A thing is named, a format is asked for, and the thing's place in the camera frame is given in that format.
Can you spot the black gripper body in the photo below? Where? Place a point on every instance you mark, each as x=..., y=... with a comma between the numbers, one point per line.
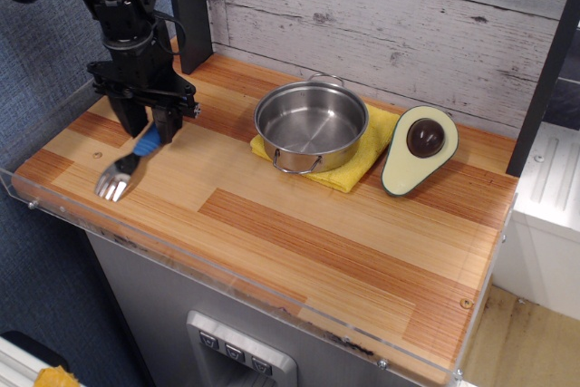
x=146, y=75

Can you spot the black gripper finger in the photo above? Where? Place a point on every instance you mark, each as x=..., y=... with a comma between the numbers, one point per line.
x=132, y=116
x=168, y=121

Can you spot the blue handled metal fork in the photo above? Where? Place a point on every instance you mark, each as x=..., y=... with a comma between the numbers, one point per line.
x=114, y=180

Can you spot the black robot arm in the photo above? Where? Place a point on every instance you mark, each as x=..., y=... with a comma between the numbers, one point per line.
x=128, y=22

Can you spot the clear acrylic table guard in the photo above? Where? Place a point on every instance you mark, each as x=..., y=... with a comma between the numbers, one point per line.
x=391, y=274

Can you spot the small stainless steel pot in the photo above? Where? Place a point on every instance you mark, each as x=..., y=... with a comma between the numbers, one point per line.
x=311, y=126

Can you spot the grey toy fridge cabinet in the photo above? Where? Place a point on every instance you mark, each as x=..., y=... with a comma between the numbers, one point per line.
x=155, y=300

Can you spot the yellow folded cloth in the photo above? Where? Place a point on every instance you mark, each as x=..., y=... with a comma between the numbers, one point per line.
x=370, y=146

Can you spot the silver dispenser button panel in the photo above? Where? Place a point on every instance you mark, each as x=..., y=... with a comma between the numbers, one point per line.
x=227, y=357

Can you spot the toy avocado half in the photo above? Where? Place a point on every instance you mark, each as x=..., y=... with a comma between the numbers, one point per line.
x=423, y=140

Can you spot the yellow object at corner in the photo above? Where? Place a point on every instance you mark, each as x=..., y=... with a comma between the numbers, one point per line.
x=55, y=377

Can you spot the white side counter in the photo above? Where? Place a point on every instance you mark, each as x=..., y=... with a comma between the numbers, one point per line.
x=539, y=257

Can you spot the black right vertical post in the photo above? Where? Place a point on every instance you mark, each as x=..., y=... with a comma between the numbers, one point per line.
x=555, y=59

